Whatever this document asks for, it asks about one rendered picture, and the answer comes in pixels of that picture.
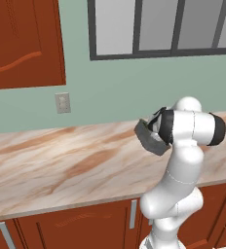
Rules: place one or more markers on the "grey wall socket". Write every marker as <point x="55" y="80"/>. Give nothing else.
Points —
<point x="62" y="103"/>

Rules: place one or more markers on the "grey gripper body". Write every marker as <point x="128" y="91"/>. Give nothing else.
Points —
<point x="149" y="139"/>

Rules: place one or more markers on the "dark-framed window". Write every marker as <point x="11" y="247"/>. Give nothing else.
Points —
<point x="157" y="26"/>

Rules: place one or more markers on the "red-brown wall cupboard door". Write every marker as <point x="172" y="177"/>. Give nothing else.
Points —
<point x="24" y="42"/>

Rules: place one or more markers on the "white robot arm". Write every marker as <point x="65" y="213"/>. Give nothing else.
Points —
<point x="184" y="162"/>

